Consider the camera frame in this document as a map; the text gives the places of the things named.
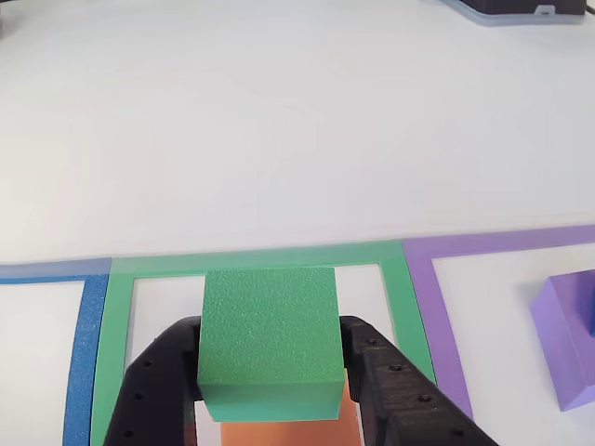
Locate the orange square block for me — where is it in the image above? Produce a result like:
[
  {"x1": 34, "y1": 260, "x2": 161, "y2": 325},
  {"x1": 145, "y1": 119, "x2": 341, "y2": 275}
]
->
[{"x1": 218, "y1": 366, "x2": 364, "y2": 446}]

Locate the green cube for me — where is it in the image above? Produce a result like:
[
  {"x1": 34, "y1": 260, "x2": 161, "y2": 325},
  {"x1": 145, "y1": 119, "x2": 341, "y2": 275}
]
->
[{"x1": 197, "y1": 266, "x2": 346, "y2": 423}]

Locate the purple square block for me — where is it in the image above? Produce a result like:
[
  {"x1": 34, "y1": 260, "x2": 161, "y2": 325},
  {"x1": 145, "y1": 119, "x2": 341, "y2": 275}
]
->
[{"x1": 528, "y1": 269, "x2": 595, "y2": 413}]

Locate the grey flat device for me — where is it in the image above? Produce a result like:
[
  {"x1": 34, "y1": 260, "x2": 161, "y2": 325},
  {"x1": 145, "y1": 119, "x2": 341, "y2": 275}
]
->
[{"x1": 420, "y1": 0, "x2": 587, "y2": 28}]

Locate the green square frame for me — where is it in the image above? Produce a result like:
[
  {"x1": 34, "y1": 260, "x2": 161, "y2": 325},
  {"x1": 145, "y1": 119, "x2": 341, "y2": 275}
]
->
[{"x1": 88, "y1": 240, "x2": 438, "y2": 446}]

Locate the blue square frame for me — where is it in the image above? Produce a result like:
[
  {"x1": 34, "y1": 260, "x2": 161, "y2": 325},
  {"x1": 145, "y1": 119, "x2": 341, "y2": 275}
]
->
[{"x1": 0, "y1": 257, "x2": 112, "y2": 446}]

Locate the purple square frame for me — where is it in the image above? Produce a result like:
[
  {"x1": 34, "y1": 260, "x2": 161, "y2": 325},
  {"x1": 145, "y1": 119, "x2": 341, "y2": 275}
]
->
[{"x1": 400, "y1": 225, "x2": 595, "y2": 422}]

